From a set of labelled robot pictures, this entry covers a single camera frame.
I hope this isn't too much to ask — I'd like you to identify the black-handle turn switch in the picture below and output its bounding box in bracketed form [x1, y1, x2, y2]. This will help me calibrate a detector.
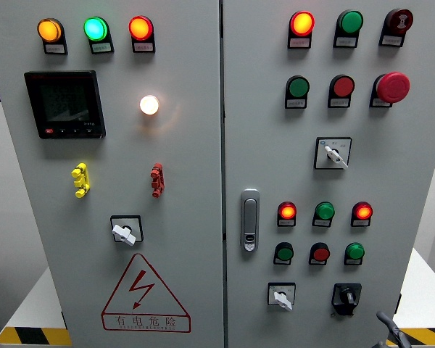
[331, 282, 363, 318]

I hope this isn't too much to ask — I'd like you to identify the black and yellow striped tape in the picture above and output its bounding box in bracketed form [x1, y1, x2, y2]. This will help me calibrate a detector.
[0, 327, 73, 347]
[386, 328, 435, 347]

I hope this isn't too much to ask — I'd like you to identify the small green indicator lamp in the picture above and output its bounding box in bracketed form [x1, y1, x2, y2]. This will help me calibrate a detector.
[344, 242, 365, 266]
[312, 202, 336, 228]

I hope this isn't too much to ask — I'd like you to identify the small red push button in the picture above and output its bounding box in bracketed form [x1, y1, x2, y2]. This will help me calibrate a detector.
[308, 242, 331, 266]

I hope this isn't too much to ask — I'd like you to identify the small red indicator lamp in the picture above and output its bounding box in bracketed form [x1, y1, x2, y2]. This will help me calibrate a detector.
[277, 201, 298, 228]
[350, 201, 374, 228]

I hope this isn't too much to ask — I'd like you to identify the small green push button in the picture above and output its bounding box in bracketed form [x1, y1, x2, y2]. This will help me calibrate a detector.
[273, 241, 295, 266]

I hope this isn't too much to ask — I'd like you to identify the pale grey cabinet door with lock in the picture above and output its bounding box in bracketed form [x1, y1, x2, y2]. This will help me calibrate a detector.
[221, 0, 435, 348]

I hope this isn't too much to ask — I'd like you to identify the silver door lock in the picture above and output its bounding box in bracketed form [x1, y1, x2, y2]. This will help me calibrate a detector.
[240, 188, 261, 254]

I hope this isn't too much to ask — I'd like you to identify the large red stop button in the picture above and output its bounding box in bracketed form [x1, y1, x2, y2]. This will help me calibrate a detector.
[369, 71, 411, 109]

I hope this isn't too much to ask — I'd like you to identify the large red push button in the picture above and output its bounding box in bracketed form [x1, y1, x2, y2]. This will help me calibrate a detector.
[327, 74, 356, 109]

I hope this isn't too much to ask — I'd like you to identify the red warning triangle sticker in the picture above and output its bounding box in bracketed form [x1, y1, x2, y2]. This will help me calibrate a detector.
[101, 253, 192, 334]

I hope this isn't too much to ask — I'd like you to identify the large green push button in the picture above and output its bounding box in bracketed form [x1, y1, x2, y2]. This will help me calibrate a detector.
[284, 75, 310, 110]
[333, 9, 364, 49]

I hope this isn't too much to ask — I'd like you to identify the pale grey cabinet door with display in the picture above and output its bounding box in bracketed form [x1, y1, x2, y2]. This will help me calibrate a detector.
[0, 0, 225, 348]

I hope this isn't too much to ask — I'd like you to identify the dark red buzzer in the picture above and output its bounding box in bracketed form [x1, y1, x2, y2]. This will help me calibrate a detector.
[378, 8, 414, 48]

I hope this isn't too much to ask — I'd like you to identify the large red indicator lamp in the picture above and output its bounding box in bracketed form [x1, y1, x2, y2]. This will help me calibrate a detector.
[128, 15, 156, 54]
[287, 10, 316, 50]

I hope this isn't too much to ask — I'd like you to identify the white glowing lamp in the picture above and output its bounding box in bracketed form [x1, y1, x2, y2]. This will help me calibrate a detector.
[138, 94, 160, 116]

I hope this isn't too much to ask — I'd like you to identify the black display meter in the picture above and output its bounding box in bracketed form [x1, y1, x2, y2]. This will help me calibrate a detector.
[23, 70, 107, 140]

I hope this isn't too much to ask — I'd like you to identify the large lit green indicator lamp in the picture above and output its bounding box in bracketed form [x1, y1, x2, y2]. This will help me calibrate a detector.
[83, 16, 115, 55]

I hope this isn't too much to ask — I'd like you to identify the large yellow indicator lamp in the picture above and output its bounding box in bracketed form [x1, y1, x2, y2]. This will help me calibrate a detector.
[36, 17, 68, 56]

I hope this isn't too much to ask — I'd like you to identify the white-handle turn switch, printed plate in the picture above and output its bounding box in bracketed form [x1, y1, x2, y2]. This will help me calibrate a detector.
[268, 282, 297, 312]

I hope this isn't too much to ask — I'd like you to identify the slim white-handle turn switch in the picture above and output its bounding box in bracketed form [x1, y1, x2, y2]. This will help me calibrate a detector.
[313, 136, 353, 170]

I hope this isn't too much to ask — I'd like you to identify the small red handle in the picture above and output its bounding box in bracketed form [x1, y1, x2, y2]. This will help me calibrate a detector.
[149, 162, 165, 199]

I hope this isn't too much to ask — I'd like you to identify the white-handle turn switch, plain plate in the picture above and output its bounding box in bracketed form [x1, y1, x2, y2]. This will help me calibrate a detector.
[109, 215, 145, 247]

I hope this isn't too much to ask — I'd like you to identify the small yellow handle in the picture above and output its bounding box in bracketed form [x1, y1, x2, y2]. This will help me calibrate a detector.
[70, 162, 91, 199]

